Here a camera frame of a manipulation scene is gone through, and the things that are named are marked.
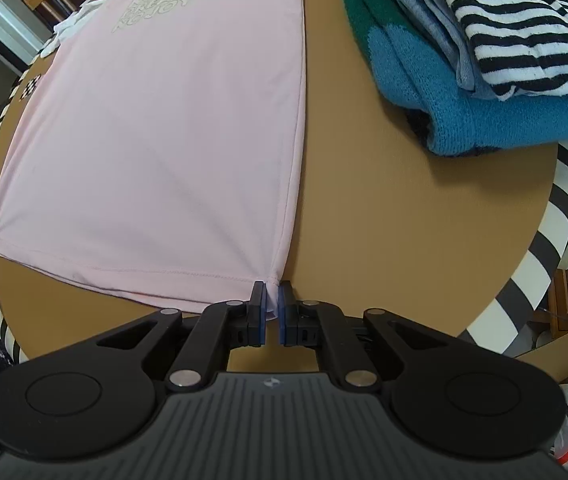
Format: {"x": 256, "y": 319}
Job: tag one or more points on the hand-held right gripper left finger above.
{"x": 262, "y": 317}

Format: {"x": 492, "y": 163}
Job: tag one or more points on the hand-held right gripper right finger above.
{"x": 282, "y": 317}

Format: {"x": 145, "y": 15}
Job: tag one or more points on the pink t-shirt with white sleeves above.
{"x": 164, "y": 135}

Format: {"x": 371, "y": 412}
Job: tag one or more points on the checkered marker sticker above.
{"x": 31, "y": 86}

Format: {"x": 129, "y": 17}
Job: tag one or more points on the green and blue knit sweater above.
{"x": 463, "y": 115}

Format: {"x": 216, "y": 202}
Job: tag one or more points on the cardboard box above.
{"x": 553, "y": 355}

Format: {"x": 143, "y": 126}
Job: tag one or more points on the blue jeans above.
{"x": 443, "y": 25}

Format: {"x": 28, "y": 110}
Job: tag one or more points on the black white striped top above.
{"x": 513, "y": 25}

